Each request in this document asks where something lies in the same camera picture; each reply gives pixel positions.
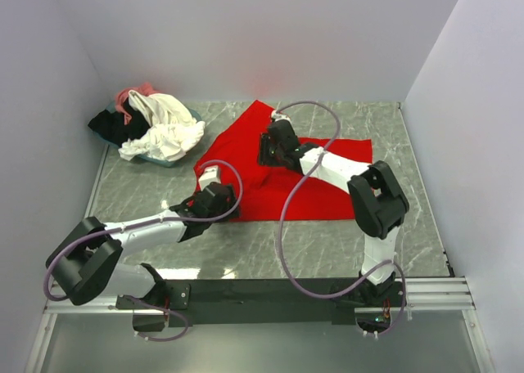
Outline red t shirt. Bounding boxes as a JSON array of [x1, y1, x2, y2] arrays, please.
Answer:
[[193, 101, 355, 222]]

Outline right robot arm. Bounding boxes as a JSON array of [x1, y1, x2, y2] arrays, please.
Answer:
[[260, 117, 409, 307]]

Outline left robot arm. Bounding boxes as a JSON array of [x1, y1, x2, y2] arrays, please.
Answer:
[[43, 182, 243, 309]]

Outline teal laundry basket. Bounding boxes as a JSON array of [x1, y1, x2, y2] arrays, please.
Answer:
[[93, 101, 202, 168]]

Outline white t shirt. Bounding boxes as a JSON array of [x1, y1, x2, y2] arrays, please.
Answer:
[[119, 90, 206, 161]]

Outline black base crossbar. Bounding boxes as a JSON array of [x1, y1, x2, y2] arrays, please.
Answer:
[[114, 277, 369, 329]]

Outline black t shirt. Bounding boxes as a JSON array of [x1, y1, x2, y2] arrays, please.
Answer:
[[88, 101, 151, 147]]

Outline pink t shirt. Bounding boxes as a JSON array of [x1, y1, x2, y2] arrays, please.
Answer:
[[114, 83, 157, 115]]

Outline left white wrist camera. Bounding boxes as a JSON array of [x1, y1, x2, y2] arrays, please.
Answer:
[[197, 165, 221, 191]]

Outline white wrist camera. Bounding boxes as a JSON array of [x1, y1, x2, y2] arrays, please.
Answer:
[[197, 165, 221, 191], [270, 110, 291, 122]]

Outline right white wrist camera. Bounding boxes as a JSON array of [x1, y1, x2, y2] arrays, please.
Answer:
[[270, 110, 291, 122]]

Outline aluminium frame rail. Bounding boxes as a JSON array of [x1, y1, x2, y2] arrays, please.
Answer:
[[25, 277, 493, 372]]

